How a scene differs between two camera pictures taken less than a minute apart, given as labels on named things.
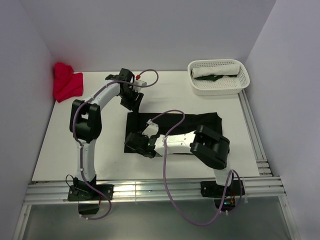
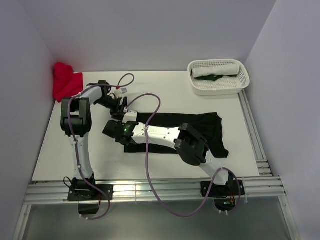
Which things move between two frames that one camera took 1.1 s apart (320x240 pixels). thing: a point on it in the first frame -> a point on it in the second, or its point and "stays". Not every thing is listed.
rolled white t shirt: [221, 70] stays
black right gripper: [142, 135] -> [119, 122]
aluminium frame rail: [265, 185] stays
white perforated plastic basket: [217, 77] stays
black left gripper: [134, 104] -> [118, 113]
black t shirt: [170, 123] stays
